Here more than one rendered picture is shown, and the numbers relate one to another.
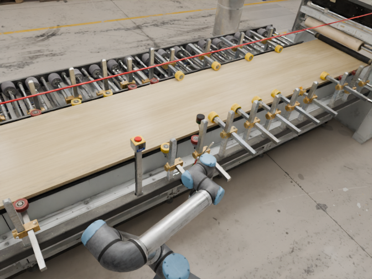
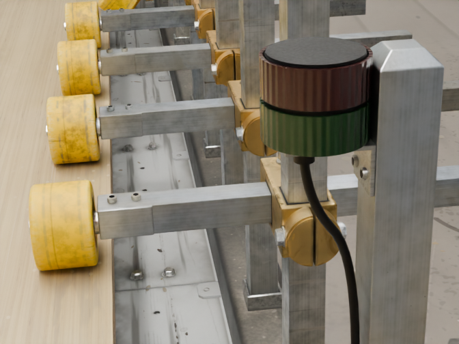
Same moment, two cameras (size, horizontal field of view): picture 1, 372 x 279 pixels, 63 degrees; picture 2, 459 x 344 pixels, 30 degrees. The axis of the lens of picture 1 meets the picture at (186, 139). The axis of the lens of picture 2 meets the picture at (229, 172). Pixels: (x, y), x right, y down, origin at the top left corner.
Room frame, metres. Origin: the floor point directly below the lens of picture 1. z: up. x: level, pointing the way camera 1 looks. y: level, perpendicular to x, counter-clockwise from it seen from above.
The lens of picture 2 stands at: (1.47, 0.31, 1.31)
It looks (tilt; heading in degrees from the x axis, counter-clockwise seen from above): 24 degrees down; 303
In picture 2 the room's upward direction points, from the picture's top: 2 degrees counter-clockwise
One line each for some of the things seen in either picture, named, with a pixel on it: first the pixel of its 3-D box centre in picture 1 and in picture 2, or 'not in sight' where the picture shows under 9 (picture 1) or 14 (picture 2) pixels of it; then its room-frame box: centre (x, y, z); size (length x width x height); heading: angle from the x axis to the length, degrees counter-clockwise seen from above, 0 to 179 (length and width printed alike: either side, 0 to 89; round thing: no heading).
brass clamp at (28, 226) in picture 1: (26, 229); not in sight; (0.85, 0.84, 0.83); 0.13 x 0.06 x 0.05; 129
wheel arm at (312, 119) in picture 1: (295, 107); (224, 12); (2.26, -0.93, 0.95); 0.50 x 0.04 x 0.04; 39
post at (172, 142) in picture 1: (171, 163); not in sight; (1.47, 0.08, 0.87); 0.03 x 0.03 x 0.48; 39
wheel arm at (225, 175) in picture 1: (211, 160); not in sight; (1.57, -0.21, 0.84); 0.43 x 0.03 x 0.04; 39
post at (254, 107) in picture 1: (249, 124); (259, 130); (1.94, -0.50, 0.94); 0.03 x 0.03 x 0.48; 39
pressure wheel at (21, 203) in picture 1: (22, 208); not in sight; (0.97, 0.91, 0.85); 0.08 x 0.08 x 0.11
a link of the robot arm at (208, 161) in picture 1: (206, 165); not in sight; (1.14, -0.13, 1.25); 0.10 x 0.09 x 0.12; 142
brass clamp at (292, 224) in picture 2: (228, 132); (298, 207); (1.80, -0.32, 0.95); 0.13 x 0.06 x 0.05; 129
